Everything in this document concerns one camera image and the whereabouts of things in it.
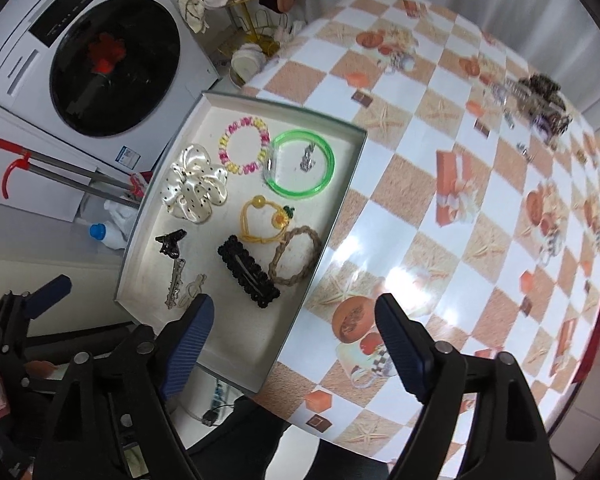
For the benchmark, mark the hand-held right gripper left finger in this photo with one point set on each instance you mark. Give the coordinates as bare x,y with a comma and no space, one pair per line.
190,342

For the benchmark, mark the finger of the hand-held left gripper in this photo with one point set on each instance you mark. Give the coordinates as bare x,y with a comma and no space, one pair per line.
50,292

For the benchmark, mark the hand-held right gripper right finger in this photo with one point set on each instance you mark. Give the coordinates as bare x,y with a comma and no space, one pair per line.
400,347

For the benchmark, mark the shallow grey cardboard box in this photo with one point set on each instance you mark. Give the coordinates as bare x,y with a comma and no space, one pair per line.
300,260

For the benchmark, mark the clear hair clip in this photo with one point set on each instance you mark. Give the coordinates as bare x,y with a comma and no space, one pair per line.
192,290

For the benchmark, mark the silver long hair clip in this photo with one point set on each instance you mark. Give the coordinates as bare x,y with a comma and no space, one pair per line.
175,285

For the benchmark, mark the white bottle blue cap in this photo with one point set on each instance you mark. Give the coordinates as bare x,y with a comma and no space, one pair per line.
105,236

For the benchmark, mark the black rectangular hair clip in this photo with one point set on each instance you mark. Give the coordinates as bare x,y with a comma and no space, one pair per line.
245,270

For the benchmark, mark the black bow hair clip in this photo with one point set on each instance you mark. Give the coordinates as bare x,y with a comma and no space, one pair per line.
170,244

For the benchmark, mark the person's dark trousers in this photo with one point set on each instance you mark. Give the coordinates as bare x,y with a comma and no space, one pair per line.
260,440

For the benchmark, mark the checkered printed tablecloth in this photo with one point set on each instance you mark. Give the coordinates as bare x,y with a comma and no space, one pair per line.
410,200

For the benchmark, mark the cream polka dot scrunchie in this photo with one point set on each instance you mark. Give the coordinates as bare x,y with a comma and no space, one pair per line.
195,185

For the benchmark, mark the silver metal clip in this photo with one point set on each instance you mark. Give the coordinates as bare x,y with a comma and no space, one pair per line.
307,157

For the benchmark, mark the white washing machine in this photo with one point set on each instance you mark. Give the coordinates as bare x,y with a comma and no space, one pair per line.
25,60

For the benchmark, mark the small silver charm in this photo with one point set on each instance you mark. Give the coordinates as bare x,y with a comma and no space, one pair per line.
526,150

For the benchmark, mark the brown hair claw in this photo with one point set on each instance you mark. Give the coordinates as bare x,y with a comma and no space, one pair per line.
560,120

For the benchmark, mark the white round dish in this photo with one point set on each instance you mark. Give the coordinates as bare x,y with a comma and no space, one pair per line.
247,62

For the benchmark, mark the cream cloth bag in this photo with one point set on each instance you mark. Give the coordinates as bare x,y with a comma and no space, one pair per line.
195,2

